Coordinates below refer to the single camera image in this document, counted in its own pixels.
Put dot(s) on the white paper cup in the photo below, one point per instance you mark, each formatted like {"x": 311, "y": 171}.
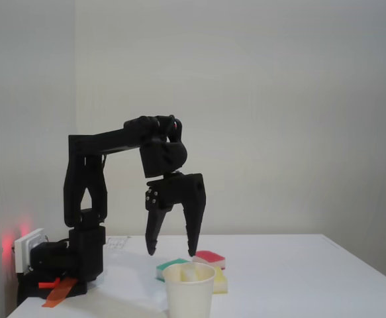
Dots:
{"x": 189, "y": 298}

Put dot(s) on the red sponge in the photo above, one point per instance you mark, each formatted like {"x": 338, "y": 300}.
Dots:
{"x": 209, "y": 256}

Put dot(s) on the printed label sticker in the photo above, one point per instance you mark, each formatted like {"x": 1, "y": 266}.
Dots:
{"x": 117, "y": 242}

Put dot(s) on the green sponge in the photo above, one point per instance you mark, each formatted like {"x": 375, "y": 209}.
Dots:
{"x": 167, "y": 265}

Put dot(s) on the orange table clamp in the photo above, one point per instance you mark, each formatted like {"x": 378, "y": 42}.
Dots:
{"x": 60, "y": 291}

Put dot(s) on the white wall socket box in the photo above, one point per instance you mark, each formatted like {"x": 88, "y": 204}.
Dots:
{"x": 22, "y": 251}

